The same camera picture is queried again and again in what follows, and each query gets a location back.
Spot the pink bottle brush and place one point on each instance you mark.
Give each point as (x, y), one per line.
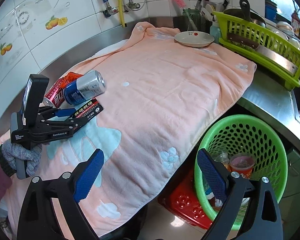
(180, 3)

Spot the orange snack wrapper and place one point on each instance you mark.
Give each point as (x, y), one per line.
(70, 77)

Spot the cleaver knife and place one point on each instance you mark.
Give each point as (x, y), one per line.
(269, 54)

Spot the orange drink bottle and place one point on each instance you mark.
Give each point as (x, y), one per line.
(223, 158)

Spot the red plastic stool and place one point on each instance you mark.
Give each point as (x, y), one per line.
(179, 197)

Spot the left gloved hand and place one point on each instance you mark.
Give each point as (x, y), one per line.
(24, 162)

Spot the green dish rack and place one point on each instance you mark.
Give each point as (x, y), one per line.
(265, 37)

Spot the green plastic waste basket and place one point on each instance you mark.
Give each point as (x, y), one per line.
(250, 147)

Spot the white paper cup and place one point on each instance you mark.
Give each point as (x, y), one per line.
(243, 164)

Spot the black wok pan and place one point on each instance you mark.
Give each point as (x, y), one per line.
(246, 13)

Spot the teal soap bottle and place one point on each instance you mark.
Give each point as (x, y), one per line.
(215, 31)

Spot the beige ceramic plate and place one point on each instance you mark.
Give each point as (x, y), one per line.
(195, 39)

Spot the pink airplane towel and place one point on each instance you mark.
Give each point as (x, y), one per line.
(160, 98)

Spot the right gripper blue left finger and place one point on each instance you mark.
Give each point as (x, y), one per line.
(86, 173)

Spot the red cola can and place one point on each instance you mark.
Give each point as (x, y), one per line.
(55, 96)

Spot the yellow gas pipe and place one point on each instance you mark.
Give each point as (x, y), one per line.
(121, 13)

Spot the blue silver drink can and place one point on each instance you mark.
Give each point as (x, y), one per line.
(84, 88)

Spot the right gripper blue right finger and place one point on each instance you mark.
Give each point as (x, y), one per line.
(213, 174)

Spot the black red carton box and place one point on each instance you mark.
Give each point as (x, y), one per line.
(85, 113)

